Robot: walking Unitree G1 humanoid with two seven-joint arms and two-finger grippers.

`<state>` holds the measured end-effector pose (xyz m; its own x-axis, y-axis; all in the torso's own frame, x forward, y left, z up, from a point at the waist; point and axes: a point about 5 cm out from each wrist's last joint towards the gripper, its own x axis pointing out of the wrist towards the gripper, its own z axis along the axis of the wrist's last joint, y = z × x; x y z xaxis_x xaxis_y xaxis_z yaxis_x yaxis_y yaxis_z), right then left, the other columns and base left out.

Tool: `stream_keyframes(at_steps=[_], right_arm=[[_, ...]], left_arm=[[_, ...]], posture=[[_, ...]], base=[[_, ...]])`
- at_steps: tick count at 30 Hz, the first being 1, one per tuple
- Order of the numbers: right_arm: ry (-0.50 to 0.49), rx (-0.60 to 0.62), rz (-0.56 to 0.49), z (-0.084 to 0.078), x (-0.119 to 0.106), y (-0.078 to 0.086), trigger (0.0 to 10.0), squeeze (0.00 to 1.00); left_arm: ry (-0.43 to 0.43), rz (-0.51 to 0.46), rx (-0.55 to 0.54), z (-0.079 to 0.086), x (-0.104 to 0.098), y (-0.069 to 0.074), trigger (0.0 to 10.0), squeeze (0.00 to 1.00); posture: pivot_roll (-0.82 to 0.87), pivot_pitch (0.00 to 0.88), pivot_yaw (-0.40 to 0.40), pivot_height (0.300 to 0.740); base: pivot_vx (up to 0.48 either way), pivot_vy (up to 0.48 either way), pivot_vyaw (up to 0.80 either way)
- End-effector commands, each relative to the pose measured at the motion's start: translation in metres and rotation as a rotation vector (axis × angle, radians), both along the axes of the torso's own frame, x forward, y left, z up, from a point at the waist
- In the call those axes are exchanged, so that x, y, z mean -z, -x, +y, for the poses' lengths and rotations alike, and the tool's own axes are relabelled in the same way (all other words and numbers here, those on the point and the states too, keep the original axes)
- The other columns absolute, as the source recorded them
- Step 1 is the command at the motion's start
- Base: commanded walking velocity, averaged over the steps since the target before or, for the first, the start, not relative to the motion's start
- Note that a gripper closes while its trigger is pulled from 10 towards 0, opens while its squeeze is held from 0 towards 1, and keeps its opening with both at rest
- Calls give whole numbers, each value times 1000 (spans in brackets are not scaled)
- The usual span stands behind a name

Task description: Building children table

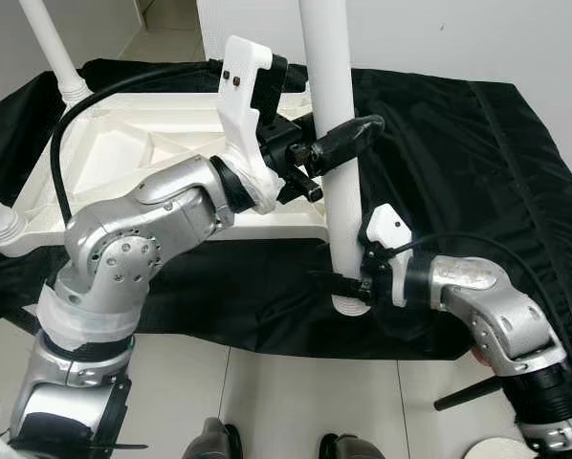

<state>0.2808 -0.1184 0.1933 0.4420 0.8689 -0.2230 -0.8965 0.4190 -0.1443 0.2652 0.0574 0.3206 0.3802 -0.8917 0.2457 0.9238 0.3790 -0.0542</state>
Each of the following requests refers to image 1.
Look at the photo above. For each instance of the grey left robot foot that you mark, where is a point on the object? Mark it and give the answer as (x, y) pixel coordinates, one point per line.
(212, 442)

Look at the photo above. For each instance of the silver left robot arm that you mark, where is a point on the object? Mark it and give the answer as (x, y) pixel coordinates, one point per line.
(123, 249)

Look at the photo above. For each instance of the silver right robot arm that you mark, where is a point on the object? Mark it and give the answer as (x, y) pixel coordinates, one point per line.
(477, 287)

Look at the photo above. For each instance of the black metal table leg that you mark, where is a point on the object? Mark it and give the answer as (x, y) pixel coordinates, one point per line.
(468, 392)

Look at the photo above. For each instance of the black cloth table cover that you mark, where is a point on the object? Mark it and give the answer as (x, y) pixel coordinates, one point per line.
(477, 172)

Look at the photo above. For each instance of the white rounded plastic object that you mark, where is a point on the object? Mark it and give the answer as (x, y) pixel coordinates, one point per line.
(494, 449)

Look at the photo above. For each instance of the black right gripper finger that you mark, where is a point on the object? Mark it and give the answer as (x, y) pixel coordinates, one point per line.
(336, 283)

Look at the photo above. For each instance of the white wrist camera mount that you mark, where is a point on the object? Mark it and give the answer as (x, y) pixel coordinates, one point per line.
(238, 105)
(386, 229)

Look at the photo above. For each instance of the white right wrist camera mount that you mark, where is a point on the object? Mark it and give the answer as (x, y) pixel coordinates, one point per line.
(386, 229)

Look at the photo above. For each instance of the grey robot foot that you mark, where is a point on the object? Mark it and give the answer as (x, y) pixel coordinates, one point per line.
(353, 448)
(212, 442)

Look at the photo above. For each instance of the grey right robot foot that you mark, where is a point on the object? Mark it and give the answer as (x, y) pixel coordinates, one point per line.
(353, 448)

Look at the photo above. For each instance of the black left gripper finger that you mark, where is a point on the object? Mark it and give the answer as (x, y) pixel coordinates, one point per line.
(348, 139)

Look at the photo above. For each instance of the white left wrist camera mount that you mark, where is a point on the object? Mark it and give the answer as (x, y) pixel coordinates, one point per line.
(238, 105)

